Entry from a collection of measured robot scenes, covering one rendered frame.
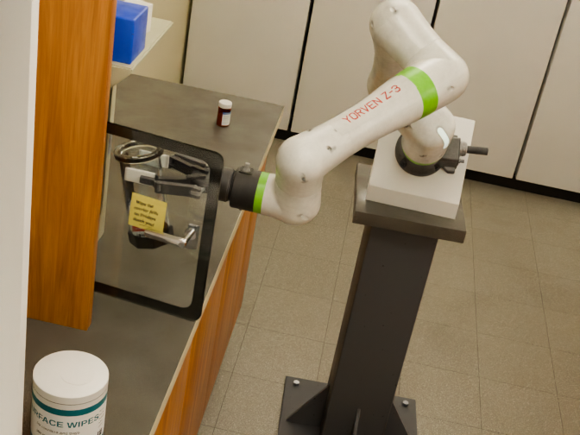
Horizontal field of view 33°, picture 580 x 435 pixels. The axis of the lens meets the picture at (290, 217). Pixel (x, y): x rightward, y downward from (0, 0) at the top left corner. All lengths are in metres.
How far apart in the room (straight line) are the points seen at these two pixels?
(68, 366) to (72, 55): 0.56
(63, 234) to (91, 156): 0.19
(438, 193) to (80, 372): 1.36
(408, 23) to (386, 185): 0.68
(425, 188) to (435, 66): 0.67
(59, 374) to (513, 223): 3.58
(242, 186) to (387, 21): 0.51
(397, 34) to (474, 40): 2.81
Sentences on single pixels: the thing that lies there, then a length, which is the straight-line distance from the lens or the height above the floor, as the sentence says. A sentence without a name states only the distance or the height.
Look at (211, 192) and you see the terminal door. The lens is 1.90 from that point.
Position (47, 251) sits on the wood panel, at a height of 1.12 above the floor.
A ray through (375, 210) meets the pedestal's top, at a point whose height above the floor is 0.94.
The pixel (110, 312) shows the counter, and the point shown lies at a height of 0.94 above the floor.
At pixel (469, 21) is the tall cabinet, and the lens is 5.00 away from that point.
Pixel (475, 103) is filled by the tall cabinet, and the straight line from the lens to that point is 5.14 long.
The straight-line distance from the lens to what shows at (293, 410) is 3.41.
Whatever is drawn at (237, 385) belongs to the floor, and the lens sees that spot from 3.49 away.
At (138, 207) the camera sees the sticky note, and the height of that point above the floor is 1.22.
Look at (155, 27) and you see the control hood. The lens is 2.12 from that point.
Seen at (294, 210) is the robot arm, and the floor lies 1.23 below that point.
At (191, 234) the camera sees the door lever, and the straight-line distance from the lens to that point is 1.95.
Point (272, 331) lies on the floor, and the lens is 3.77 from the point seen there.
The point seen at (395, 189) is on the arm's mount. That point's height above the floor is 0.99.
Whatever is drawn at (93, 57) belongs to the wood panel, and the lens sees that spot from 1.81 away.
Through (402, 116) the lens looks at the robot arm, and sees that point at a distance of 2.11.
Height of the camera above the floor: 2.20
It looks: 29 degrees down
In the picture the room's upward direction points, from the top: 11 degrees clockwise
